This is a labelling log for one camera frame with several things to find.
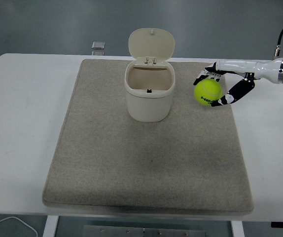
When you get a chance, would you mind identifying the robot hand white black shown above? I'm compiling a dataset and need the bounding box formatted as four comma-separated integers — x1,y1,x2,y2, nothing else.
193,58,283,108

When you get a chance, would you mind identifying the grey metal plate with screws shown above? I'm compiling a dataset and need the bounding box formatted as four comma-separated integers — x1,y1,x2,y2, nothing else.
83,225,207,237

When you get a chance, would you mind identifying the yellow tennis ball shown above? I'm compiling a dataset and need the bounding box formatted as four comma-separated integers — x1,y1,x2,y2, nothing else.
193,79,223,107

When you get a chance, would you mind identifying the grey felt mat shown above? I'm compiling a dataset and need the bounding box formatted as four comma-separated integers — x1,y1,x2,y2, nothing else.
41,58,254,215

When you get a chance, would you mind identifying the white table leg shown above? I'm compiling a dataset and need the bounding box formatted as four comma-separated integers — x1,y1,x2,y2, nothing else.
42,215,60,237
230,220,245,237

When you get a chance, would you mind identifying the cream bin with flip lid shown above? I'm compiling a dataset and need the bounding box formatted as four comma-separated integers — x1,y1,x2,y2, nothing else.
124,28,176,123

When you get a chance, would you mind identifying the white cable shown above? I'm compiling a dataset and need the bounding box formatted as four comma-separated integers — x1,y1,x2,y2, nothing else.
0,216,38,237

